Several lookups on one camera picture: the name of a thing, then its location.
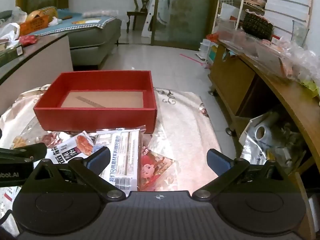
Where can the clear plastic trays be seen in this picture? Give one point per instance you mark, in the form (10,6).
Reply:
(270,55)

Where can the white perforated board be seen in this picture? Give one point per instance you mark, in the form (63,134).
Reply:
(147,22)

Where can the blue sofa blanket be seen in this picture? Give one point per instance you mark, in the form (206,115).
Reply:
(65,27)

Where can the red crumpled packet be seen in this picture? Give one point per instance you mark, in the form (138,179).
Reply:
(28,40)

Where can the dark woven basket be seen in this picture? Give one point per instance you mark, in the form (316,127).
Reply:
(257,25)

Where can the clear plastic bag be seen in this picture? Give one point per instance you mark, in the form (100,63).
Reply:
(18,13)

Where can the white plastic bag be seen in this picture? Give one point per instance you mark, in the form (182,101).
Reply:
(10,31)

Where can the white packet with meat photo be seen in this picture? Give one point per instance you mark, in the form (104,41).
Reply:
(80,142)

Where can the yellow patterned bag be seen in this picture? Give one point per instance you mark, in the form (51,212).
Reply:
(42,11)

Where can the clear film roll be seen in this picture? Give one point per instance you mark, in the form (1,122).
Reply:
(265,130)

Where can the wooden cabinet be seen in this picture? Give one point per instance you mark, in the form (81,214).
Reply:
(232,80)

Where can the dark green box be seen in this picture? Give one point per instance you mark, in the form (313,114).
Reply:
(10,53)

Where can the orange plastic basket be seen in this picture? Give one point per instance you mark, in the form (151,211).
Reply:
(35,25)

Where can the silver foil bag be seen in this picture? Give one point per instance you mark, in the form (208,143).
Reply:
(252,147)

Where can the grey green sofa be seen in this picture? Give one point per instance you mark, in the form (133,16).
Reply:
(95,45)

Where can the glass sliding door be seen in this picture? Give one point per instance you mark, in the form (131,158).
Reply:
(185,17)

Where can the red orange plastic bag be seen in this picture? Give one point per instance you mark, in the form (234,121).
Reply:
(213,37)

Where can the grey side table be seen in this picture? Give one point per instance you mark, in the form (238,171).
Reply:
(45,65)

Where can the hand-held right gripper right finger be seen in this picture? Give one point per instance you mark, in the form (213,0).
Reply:
(218,161)

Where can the beige floral tablecloth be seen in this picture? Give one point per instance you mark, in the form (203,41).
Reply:
(185,140)

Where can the red cardboard box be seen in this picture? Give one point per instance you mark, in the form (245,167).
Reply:
(100,120)

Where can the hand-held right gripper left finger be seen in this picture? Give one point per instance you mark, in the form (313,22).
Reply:
(100,157)

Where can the large white bread packet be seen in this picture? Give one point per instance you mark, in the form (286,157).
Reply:
(125,150)

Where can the white crumpled tissue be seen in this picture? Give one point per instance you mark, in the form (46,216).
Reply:
(55,21)

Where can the white plastic drawer unit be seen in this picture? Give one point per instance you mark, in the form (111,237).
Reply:
(207,51)

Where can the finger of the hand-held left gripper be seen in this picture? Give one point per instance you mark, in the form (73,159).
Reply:
(30,150)

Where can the red cartoon snack packet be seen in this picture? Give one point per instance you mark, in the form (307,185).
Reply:
(152,170)

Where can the pink fly swatter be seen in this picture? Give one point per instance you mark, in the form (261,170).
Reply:
(192,59)

